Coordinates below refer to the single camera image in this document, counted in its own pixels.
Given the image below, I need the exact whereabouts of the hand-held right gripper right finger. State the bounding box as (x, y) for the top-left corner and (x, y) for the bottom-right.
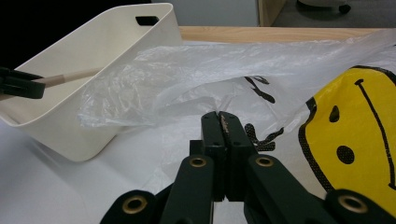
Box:
(219, 110), (260, 203)

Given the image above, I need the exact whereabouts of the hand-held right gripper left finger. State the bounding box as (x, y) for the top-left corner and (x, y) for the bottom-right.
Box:
(189, 110), (228, 202)

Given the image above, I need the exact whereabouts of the clear smiley plastic bag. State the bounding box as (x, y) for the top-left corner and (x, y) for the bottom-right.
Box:
(77, 29), (396, 219)

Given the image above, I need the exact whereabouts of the white plastic basket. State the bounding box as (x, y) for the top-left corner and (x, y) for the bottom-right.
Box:
(0, 2), (184, 163)

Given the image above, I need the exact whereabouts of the wooden desk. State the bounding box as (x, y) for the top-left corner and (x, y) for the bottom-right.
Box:
(257, 0), (288, 28)

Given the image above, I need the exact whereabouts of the white chair base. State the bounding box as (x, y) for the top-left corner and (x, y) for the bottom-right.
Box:
(294, 0), (353, 15)

